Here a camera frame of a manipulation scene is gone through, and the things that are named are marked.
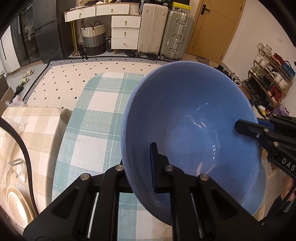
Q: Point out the beige plate on beige table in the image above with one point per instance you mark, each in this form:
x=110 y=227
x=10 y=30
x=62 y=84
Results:
x=19 y=207

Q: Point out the yellow black shoebox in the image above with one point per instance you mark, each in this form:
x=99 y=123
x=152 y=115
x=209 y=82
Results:
x=181 y=7

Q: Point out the beige suitcase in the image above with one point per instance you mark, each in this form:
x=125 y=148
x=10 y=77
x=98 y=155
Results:
x=152 y=27

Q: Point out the blue bowl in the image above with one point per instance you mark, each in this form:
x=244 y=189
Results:
x=259 y=192
x=189 y=110

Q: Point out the shoe rack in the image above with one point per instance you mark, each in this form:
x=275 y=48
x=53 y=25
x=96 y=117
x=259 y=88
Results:
x=269 y=80

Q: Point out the wooden door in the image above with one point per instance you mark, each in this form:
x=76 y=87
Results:
x=216 y=24

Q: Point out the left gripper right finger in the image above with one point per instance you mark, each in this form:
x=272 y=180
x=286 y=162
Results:
x=200 y=208

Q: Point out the white bubble wrap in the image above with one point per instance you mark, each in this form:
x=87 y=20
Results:
x=8 y=144

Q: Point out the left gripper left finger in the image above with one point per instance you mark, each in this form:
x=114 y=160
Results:
x=87 y=210

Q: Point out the right hand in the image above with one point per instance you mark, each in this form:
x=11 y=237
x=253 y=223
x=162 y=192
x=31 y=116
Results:
x=287 y=184

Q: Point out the beige checkered tablecloth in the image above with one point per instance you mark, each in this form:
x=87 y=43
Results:
x=43 y=132

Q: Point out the teal checkered tablecloth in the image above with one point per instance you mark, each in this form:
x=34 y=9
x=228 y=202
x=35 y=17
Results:
x=91 y=144

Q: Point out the silver suitcase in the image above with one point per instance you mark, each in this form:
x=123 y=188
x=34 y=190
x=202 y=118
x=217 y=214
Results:
x=176 y=35

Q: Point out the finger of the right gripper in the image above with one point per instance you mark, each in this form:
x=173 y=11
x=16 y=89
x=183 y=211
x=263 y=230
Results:
x=248 y=128
x=265 y=123

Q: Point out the woven laundry basket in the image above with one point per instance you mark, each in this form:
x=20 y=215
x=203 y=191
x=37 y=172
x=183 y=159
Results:
x=94 y=38

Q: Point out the black refrigerator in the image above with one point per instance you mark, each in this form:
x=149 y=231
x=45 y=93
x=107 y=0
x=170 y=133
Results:
x=53 y=33

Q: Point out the white drawer desk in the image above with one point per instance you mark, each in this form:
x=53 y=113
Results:
x=125 y=21

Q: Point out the silver metal stand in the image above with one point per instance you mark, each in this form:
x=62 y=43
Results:
x=18 y=167

